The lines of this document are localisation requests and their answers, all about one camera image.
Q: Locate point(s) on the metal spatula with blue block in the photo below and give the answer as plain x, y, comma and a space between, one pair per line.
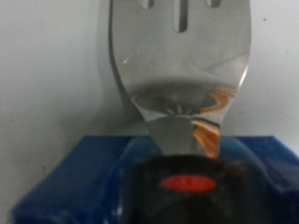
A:
180, 77

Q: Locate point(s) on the silver toaster oven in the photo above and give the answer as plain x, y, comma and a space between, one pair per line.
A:
46, 62

